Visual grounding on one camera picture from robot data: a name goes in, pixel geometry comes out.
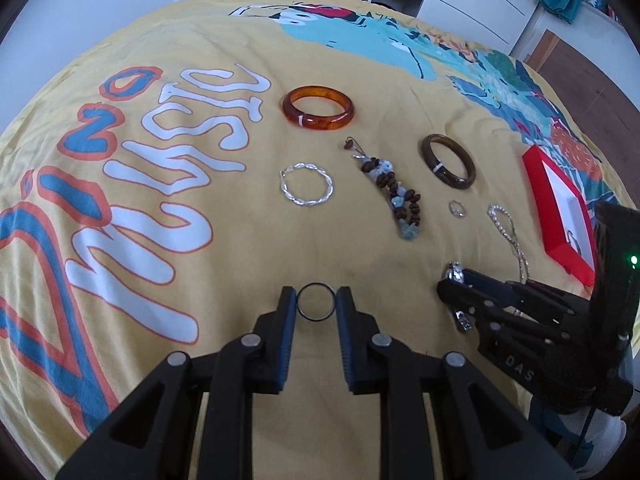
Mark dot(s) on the yellow printed blanket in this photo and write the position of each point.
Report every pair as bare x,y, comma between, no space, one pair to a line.
350,260

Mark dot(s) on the dark brown bangle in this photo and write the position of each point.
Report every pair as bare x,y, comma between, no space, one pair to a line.
462,180

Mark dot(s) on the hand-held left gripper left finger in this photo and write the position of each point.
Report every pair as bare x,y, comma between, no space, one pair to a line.
285,340

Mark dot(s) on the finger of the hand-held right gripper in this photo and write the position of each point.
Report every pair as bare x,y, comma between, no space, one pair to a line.
520,355
530,295

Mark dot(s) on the person's blue white clothing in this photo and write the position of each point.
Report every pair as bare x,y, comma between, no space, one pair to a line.
607,435

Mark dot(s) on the amber orange bangle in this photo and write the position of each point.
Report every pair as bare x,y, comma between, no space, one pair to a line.
340,120

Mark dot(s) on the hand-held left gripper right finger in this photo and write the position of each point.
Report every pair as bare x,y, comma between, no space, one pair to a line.
350,345

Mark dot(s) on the white drawer cabinet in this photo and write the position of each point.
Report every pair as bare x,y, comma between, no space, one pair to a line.
475,5

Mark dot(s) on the red jewelry box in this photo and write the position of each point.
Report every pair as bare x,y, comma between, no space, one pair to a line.
535,170

